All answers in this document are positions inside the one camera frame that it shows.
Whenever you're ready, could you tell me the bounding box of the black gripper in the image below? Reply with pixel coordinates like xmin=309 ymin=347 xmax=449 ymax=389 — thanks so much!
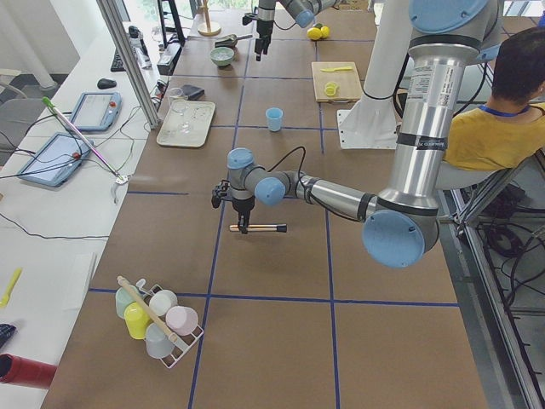
xmin=211 ymin=179 xmax=255 ymax=234
xmin=242 ymin=12 xmax=273 ymax=61

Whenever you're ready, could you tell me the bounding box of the steel muddler black tip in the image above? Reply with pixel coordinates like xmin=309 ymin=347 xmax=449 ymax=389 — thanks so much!
xmin=229 ymin=223 xmax=288 ymax=233

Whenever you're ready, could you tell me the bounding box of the light blue plastic cup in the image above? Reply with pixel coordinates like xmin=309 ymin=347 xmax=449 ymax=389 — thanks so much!
xmin=265 ymin=107 xmax=284 ymax=132

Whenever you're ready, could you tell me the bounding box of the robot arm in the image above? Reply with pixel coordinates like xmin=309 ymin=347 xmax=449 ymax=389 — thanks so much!
xmin=211 ymin=1 xmax=503 ymax=268
xmin=242 ymin=0 xmax=341 ymax=61

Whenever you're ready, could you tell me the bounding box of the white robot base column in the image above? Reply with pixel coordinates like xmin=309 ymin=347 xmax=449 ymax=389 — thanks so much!
xmin=337 ymin=0 xmax=412 ymax=149

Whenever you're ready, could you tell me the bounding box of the whole yellow lemon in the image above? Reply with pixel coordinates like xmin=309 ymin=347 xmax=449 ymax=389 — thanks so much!
xmin=320 ymin=26 xmax=330 ymax=39

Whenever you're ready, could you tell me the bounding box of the white cup in rack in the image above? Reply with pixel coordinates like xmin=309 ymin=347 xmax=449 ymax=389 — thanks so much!
xmin=149 ymin=290 xmax=178 ymax=317

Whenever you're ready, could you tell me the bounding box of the pink cup in rack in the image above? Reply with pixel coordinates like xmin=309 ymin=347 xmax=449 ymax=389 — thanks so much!
xmin=165 ymin=306 xmax=198 ymax=336

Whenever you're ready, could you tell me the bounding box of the green cup in rack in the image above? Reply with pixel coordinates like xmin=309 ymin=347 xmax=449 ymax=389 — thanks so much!
xmin=115 ymin=287 xmax=134 ymax=320

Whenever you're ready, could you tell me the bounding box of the yellow cup in rack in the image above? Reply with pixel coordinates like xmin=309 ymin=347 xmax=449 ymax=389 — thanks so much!
xmin=123 ymin=302 xmax=152 ymax=340

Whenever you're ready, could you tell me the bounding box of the grey-blue cup in rack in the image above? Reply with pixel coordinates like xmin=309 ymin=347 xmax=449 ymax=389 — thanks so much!
xmin=145 ymin=323 xmax=174 ymax=359

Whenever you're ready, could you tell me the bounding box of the metal ice scoop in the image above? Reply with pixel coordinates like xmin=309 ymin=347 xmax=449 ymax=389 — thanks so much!
xmin=214 ymin=34 xmax=253 ymax=49

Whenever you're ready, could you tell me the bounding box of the green bowl of ice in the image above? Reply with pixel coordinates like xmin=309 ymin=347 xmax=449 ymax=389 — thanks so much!
xmin=209 ymin=47 xmax=235 ymax=67

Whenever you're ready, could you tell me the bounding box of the yellow plastic knife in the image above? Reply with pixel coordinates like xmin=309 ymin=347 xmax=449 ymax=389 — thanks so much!
xmin=320 ymin=66 xmax=353 ymax=73

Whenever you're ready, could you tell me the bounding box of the wooden cutting board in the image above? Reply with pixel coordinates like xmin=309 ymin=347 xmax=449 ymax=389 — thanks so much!
xmin=311 ymin=61 xmax=363 ymax=102

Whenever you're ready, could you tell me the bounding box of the cream bear serving tray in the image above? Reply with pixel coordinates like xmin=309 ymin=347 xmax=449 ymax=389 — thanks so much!
xmin=157 ymin=100 xmax=215 ymax=148

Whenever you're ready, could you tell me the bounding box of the black keyboard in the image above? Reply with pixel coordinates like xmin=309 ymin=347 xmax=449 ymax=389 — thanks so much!
xmin=110 ymin=50 xmax=125 ymax=72

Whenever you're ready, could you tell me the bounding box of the black computer mouse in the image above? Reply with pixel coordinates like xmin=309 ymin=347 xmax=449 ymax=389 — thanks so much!
xmin=96 ymin=78 xmax=117 ymax=89

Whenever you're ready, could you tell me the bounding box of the blue teach pendant far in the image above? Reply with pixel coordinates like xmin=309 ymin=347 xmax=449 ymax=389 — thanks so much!
xmin=70 ymin=92 xmax=122 ymax=133

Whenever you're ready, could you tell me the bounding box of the blue teach pendant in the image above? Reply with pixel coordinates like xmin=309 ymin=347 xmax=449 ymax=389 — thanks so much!
xmin=17 ymin=132 xmax=91 ymax=187
xmin=70 ymin=92 xmax=122 ymax=133

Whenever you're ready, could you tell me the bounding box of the blue teach pendant near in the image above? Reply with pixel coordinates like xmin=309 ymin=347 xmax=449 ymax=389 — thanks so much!
xmin=17 ymin=132 xmax=91 ymax=187

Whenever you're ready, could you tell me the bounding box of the metal rod with green tip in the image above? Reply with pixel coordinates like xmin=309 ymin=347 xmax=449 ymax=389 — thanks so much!
xmin=42 ymin=97 xmax=129 ymax=185

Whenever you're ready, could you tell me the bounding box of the person in yellow shirt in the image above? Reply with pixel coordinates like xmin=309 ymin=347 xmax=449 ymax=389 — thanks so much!
xmin=444 ymin=26 xmax=544 ymax=172

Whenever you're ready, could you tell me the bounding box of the red cylinder bottle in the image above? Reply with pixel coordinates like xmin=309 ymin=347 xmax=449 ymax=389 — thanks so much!
xmin=1 ymin=354 xmax=57 ymax=389

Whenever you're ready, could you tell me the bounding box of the white wire cup rack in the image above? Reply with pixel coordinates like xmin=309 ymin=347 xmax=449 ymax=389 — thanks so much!
xmin=136 ymin=279 xmax=204 ymax=368

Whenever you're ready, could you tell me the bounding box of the aluminium frame post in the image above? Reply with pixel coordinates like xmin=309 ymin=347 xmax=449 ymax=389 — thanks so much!
xmin=96 ymin=0 xmax=159 ymax=130

